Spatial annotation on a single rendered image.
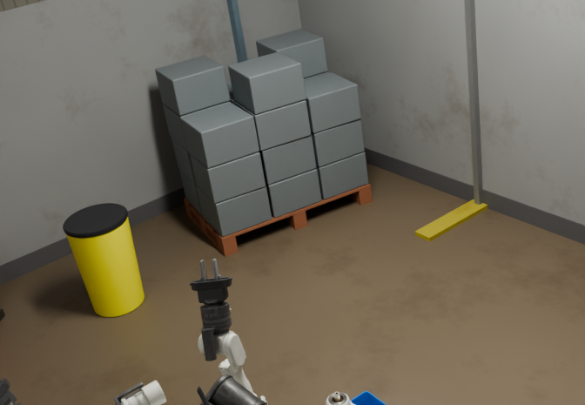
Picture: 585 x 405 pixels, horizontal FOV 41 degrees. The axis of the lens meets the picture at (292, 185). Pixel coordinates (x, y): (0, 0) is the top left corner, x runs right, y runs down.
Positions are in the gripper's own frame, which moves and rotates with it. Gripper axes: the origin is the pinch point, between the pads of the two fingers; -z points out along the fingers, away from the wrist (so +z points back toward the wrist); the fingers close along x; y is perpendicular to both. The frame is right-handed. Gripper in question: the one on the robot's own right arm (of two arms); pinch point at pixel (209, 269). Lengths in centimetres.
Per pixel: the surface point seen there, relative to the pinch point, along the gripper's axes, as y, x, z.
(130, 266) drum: 183, 95, 24
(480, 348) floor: 142, -86, 75
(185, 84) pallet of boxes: 233, 62, -75
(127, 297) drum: 184, 100, 41
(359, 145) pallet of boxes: 273, -34, -24
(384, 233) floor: 249, -43, 31
